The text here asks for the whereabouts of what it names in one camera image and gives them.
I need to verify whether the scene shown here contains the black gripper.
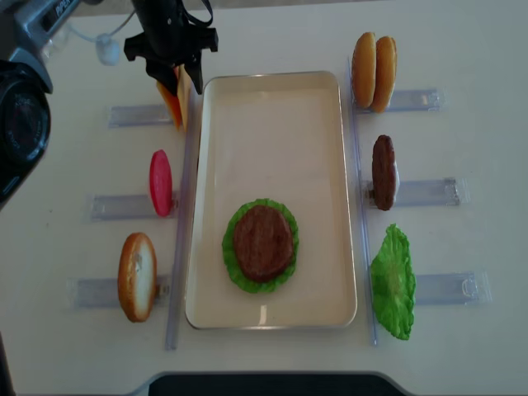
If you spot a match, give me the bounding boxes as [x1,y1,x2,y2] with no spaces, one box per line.
[124,0,218,106]

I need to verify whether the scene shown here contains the yellow cheese slice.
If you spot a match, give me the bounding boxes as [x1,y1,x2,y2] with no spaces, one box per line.
[177,65,192,132]

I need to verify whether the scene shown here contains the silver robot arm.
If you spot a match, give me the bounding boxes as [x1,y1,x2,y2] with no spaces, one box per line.
[1,0,219,103]

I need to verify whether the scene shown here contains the orange cheese slice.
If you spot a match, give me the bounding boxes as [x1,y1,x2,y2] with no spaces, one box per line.
[156,66,183,130]

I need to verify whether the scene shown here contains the clear holder cheese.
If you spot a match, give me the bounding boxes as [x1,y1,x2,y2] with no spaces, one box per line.
[108,105,173,128]

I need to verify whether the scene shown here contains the red tomato slice standing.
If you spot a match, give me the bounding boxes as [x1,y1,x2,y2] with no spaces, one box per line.
[149,149,172,217]

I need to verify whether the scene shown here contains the clear holder tomato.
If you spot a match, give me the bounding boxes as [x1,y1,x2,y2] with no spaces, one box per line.
[85,194,162,222]

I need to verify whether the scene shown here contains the brown meat patty on stack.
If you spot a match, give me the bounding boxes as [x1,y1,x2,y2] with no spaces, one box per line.
[233,205,294,283]

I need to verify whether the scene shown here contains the sliced bread round left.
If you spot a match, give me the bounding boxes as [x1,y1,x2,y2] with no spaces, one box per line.
[118,233,157,323]

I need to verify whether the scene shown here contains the green lettuce leaf on stack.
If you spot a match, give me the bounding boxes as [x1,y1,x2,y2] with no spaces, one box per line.
[222,198,299,294]

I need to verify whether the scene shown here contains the standing brown meat patty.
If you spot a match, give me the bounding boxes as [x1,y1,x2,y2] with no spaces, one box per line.
[372,134,397,211]

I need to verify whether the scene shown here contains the clear holder bread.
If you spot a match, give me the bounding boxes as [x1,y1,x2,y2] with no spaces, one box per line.
[66,276,171,309]

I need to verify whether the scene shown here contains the standing green lettuce leaf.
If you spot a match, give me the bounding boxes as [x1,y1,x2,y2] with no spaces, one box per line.
[370,224,417,341]

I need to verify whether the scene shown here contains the clear holder lettuce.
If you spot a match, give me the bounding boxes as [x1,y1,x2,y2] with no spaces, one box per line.
[415,271,492,305]

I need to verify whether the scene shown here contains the cream rectangular tray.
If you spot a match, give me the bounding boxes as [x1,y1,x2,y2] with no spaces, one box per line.
[185,71,357,329]

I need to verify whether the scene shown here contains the bun half outer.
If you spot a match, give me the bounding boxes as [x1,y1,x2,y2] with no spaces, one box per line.
[351,32,376,108]

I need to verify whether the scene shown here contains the bun half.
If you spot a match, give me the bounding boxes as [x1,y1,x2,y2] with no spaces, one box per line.
[370,36,398,113]
[351,32,376,108]

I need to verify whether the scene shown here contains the bun half inner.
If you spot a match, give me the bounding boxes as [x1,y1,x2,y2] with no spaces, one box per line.
[370,36,398,113]

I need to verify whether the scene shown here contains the clear holder buns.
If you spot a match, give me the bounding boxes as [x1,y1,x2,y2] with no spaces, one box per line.
[354,87,449,116]

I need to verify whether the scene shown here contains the clear holder patty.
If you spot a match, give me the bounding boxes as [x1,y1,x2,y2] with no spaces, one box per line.
[361,177,469,208]

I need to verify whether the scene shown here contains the black panel bottom edge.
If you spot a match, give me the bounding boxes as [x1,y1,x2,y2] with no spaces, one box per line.
[148,374,403,396]

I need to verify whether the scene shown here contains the left long clear rail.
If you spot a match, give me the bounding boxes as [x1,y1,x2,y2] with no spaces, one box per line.
[164,87,201,351]

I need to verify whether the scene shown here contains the long clear rail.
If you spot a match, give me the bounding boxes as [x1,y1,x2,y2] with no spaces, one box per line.
[164,87,201,351]
[347,55,378,347]

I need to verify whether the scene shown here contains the white cable with plug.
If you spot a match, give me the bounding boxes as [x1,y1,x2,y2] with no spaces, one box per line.
[61,10,137,66]

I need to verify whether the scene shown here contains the black camera lens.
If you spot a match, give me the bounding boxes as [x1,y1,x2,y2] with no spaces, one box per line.
[1,61,51,206]

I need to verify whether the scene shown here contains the right long clear rail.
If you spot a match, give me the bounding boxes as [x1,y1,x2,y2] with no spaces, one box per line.
[347,55,378,347]

